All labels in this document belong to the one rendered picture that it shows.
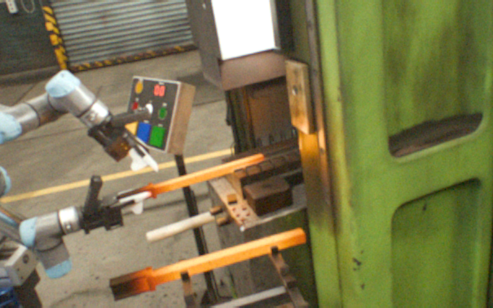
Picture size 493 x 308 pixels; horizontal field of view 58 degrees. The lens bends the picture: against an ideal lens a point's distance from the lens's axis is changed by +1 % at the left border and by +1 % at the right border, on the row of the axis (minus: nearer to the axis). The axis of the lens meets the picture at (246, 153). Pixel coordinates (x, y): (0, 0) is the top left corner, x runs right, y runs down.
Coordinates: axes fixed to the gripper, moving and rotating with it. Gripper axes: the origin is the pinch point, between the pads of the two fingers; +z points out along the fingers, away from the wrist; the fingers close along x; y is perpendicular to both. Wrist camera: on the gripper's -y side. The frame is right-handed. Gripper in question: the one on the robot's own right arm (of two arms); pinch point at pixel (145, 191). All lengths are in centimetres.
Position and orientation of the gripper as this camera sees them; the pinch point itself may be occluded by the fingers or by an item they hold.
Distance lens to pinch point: 137.8
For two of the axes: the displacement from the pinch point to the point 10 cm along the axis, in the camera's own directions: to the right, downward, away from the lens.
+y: 1.5, 9.0, 4.0
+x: 3.5, 3.3, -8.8
